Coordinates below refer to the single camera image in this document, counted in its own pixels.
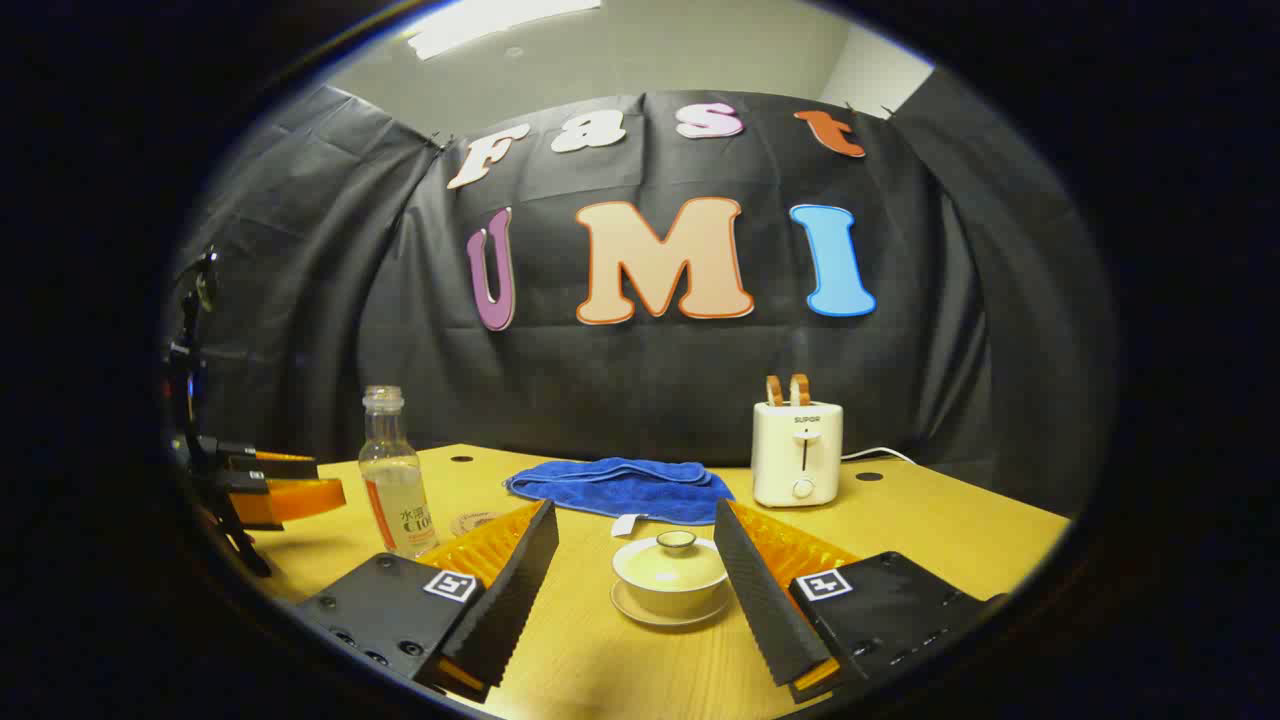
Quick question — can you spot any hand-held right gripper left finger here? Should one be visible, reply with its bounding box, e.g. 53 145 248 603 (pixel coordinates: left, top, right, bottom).
295 498 561 704

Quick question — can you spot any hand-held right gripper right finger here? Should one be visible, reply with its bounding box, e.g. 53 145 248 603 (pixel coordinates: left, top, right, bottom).
712 498 1011 706

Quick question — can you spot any white teacup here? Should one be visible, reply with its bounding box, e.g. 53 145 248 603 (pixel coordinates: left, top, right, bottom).
612 550 729 618

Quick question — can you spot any white teacup lid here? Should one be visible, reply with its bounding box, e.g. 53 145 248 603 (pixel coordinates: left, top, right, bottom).
618 530 723 587

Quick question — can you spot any cream toaster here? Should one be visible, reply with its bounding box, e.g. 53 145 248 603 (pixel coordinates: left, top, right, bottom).
751 400 844 509

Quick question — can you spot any blue towel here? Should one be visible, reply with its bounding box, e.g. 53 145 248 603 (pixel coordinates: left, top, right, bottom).
503 457 736 537

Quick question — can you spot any black backdrop cloth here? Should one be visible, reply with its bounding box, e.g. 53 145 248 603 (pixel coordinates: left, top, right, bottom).
175 68 1116 516

